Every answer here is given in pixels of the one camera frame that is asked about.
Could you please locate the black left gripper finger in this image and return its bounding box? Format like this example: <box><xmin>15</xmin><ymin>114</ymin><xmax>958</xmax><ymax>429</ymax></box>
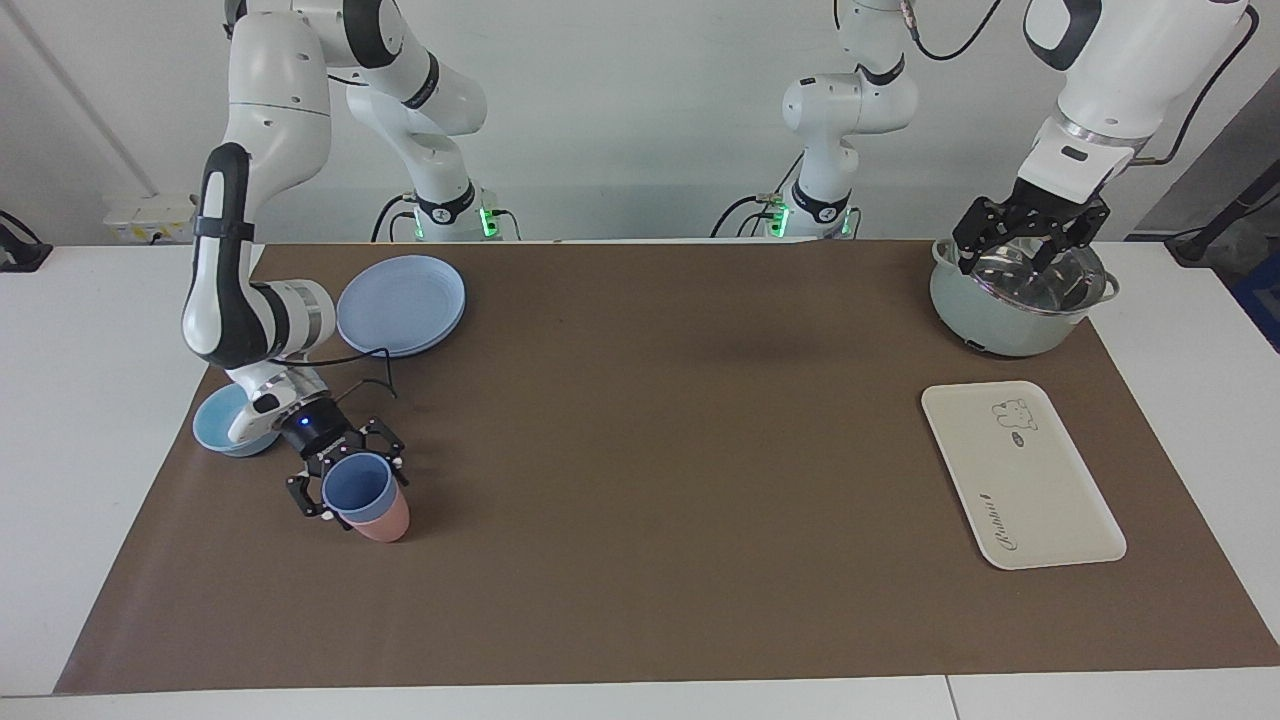
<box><xmin>952</xmin><ymin>197</ymin><xmax>1013</xmax><ymax>276</ymax></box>
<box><xmin>1038</xmin><ymin>203</ymin><xmax>1111</xmax><ymax>273</ymax></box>

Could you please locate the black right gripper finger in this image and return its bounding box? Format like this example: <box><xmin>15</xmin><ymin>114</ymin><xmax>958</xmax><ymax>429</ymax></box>
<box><xmin>350</xmin><ymin>418</ymin><xmax>409</xmax><ymax>489</ymax></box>
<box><xmin>287</xmin><ymin>462</ymin><xmax>337</xmax><ymax>522</ymax></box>

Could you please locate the blue ribbed cup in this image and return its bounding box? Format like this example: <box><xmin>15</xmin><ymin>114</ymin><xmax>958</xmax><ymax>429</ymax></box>
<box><xmin>322</xmin><ymin>452</ymin><xmax>398</xmax><ymax>524</ymax></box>

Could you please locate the pink cup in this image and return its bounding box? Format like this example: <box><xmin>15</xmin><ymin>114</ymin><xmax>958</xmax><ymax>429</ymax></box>
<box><xmin>345</xmin><ymin>485</ymin><xmax>412</xmax><ymax>543</ymax></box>

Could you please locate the cream rabbit print tray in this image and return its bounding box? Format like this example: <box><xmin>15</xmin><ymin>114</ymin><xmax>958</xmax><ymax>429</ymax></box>
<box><xmin>921</xmin><ymin>381</ymin><xmax>1128</xmax><ymax>571</ymax></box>

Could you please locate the glass pot lid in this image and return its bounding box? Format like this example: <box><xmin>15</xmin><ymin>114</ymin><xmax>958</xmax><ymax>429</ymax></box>
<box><xmin>935</xmin><ymin>238</ymin><xmax>1109</xmax><ymax>317</ymax></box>

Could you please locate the light blue bowl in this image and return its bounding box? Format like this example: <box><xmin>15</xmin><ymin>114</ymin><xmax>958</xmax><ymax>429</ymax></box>
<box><xmin>193</xmin><ymin>385</ymin><xmax>282</xmax><ymax>458</ymax></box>

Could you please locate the pale green cooking pot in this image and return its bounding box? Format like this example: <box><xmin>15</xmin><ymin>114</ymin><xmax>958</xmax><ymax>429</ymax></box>
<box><xmin>930</xmin><ymin>238</ymin><xmax>1121</xmax><ymax>358</ymax></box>

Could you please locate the black stand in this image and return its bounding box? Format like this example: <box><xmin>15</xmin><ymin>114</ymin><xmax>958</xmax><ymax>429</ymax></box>
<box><xmin>1165</xmin><ymin>188</ymin><xmax>1280</xmax><ymax>267</ymax></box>

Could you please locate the pale blue plate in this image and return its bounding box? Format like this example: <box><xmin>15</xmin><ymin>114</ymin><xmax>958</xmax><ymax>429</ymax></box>
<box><xmin>336</xmin><ymin>255</ymin><xmax>468</xmax><ymax>359</ymax></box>

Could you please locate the brown table mat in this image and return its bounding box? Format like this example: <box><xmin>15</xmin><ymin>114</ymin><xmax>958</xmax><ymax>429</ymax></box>
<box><xmin>55</xmin><ymin>240</ymin><xmax>1280</xmax><ymax>696</ymax></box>

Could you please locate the white power strip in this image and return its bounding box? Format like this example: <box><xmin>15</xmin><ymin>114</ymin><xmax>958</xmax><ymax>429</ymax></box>
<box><xmin>103</xmin><ymin>194</ymin><xmax>197</xmax><ymax>245</ymax></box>

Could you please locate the black table clamp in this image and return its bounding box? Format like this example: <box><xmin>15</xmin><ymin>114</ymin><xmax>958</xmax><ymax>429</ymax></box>
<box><xmin>0</xmin><ymin>210</ymin><xmax>54</xmax><ymax>273</ymax></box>

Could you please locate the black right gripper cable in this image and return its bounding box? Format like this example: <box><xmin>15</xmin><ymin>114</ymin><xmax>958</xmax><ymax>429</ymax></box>
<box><xmin>300</xmin><ymin>347</ymin><xmax>398</xmax><ymax>403</ymax></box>

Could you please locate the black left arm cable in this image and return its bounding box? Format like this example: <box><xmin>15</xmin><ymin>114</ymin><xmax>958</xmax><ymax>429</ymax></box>
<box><xmin>1138</xmin><ymin>5</ymin><xmax>1263</xmax><ymax>167</ymax></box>

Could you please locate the black base cable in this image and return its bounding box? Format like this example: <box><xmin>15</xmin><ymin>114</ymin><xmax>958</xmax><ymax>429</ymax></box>
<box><xmin>371</xmin><ymin>193</ymin><xmax>413</xmax><ymax>243</ymax></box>
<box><xmin>711</xmin><ymin>193</ymin><xmax>793</xmax><ymax>240</ymax></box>

